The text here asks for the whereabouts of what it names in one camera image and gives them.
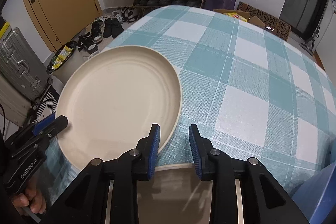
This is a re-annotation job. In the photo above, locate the person's left hand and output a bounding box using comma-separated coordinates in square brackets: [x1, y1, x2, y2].
[11, 176, 46, 215]

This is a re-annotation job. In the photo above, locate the blue bowl right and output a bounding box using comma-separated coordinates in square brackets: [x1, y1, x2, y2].
[292, 162, 335, 223]

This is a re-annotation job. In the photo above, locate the silver suitcase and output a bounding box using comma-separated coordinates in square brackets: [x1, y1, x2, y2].
[0, 27, 53, 127]

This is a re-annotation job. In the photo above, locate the white trash bin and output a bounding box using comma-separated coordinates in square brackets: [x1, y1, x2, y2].
[47, 40, 85, 84]

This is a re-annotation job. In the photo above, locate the large cream plate front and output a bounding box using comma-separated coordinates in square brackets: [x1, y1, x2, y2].
[56, 46, 182, 170]

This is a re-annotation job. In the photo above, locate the teal checkered tablecloth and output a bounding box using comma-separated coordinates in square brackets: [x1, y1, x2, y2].
[41, 4, 336, 204]

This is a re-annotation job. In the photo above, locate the yellow snack bag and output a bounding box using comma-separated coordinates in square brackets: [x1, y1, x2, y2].
[224, 12, 248, 22]

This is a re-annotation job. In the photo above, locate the open cardboard box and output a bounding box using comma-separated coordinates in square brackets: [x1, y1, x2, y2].
[214, 9, 266, 29]

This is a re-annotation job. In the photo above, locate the vacuum cleaner head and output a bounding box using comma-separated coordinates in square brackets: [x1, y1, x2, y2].
[299, 26, 320, 56]

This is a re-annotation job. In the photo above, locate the patterned cardboard box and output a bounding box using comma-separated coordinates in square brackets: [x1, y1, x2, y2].
[238, 1, 291, 41]

